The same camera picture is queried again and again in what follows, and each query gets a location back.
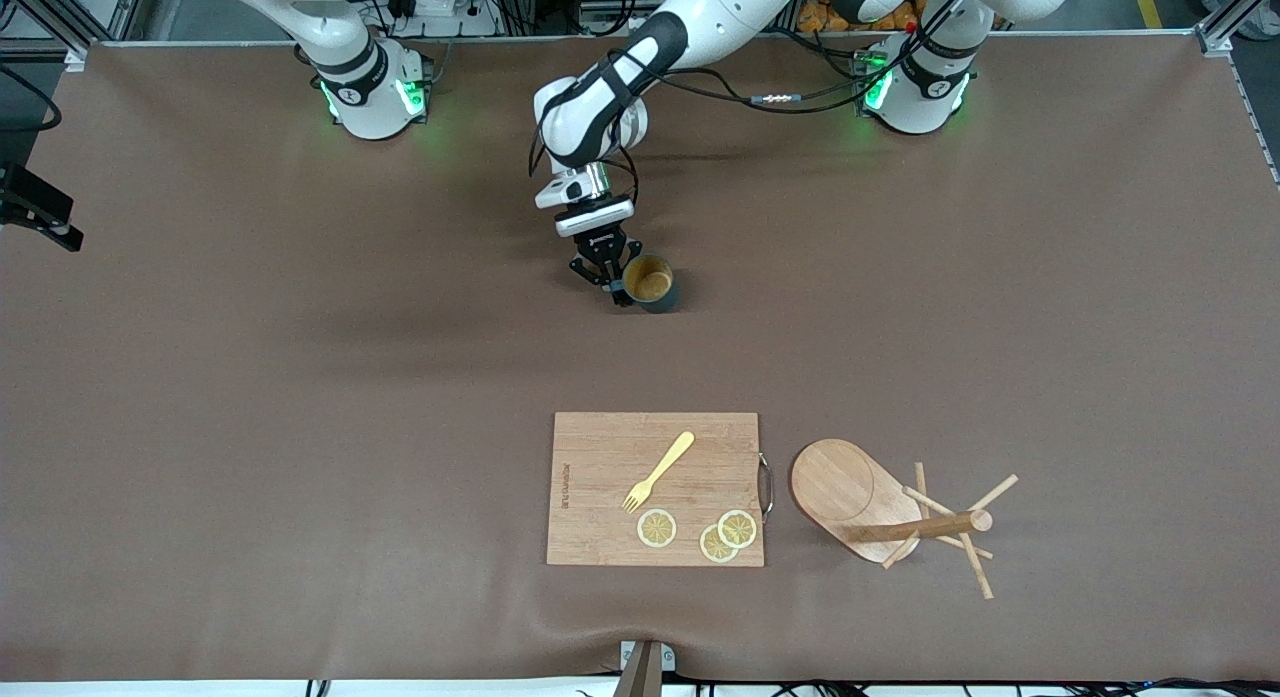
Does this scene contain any teal cup yellow inside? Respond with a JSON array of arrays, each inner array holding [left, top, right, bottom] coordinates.
[[612, 254, 683, 315]]

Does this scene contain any wooden cup rack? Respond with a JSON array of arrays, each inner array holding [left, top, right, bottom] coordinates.
[[790, 438, 1021, 601]]

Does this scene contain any yellow plastic fork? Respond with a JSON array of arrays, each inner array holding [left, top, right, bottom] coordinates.
[[622, 431, 696, 514]]

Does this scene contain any orange bread pile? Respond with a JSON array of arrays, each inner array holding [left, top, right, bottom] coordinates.
[[797, 0, 926, 34]]

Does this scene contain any aluminium frame strut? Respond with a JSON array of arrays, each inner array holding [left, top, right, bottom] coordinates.
[[1195, 0, 1280, 60], [0, 0, 151, 73]]

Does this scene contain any bamboo cutting board metal handle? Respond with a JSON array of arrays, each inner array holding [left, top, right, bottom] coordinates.
[[546, 411, 776, 568]]

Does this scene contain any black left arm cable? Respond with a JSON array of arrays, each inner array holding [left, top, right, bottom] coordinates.
[[525, 37, 906, 178]]

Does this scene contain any grey camera stand bracket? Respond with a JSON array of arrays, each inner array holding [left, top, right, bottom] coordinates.
[[612, 639, 677, 697]]

